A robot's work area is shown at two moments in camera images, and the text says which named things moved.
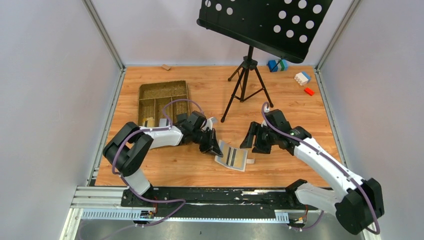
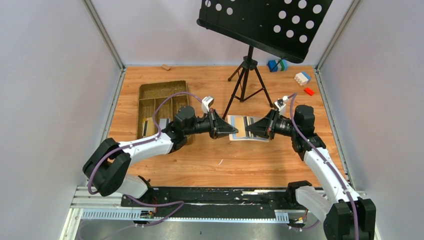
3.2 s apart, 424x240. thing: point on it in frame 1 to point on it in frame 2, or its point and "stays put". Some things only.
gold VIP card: [149, 122] stays put
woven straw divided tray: [163, 100] stays put
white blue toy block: [302, 78] stays put
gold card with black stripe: [234, 157] to [241, 122]
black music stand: [286, 28] stays put
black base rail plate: [214, 201] stays put
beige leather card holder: [233, 158] to [240, 123]
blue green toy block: [282, 66] stays put
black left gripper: [212, 143] to [218, 127]
